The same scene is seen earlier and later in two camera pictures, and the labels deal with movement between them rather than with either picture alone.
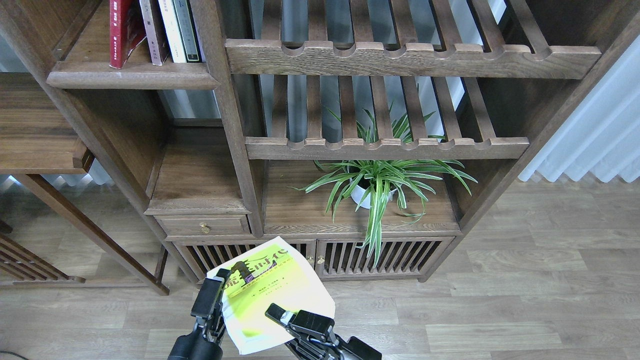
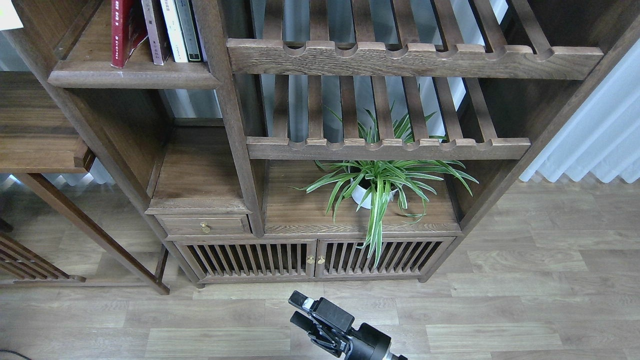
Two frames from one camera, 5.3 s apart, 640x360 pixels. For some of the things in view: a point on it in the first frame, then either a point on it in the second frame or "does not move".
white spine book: x=172 y=33 does not move
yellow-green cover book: x=271 y=273 -> x=9 y=17
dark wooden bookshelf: x=366 y=133 does not move
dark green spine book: x=186 y=26 does not move
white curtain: x=602 y=135 does not move
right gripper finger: x=279 y=315 -> x=305 y=323
